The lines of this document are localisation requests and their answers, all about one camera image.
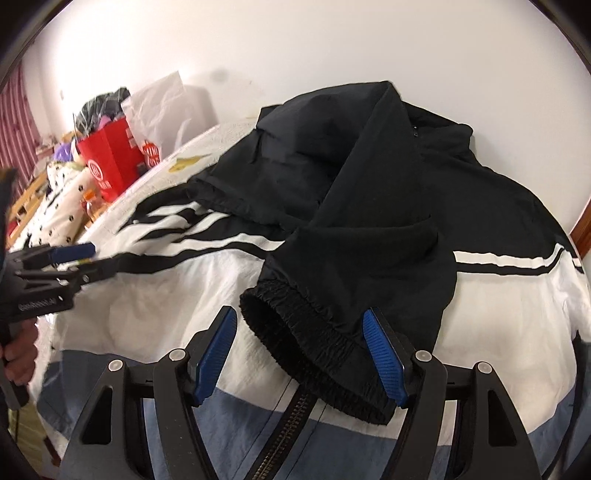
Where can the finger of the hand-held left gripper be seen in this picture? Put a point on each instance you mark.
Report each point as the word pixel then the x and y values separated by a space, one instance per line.
pixel 74 251
pixel 92 272

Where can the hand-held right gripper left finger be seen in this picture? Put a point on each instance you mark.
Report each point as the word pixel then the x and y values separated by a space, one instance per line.
pixel 216 357

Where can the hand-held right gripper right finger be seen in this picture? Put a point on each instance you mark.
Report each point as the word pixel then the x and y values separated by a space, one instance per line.
pixel 384 357

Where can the black white blue jacket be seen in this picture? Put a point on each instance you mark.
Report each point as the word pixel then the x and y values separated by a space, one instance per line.
pixel 369 207

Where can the person's left hand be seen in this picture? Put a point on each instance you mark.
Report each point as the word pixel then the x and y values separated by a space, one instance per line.
pixel 21 357

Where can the white polka dot cloth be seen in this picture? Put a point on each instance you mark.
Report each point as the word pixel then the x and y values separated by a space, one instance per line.
pixel 57 207

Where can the orange drink bottle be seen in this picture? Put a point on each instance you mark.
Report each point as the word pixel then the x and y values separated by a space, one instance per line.
pixel 96 208

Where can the light wooden chair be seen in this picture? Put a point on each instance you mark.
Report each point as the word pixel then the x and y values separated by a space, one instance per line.
pixel 28 198

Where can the red paper gift bag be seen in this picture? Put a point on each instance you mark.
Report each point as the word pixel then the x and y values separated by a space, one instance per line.
pixel 113 159

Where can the red striped curtain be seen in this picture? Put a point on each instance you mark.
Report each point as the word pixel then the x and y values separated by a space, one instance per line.
pixel 16 124

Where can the dark patterned cloth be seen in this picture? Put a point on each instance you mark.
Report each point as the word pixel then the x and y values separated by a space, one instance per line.
pixel 101 108

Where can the white plastic bag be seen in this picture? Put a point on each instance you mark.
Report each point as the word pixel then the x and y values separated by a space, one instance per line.
pixel 154 115

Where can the fruit print bed sheet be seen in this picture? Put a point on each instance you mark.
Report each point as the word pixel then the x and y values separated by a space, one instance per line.
pixel 203 143

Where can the brown wooden door frame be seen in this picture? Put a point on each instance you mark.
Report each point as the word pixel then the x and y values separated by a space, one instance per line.
pixel 582 240

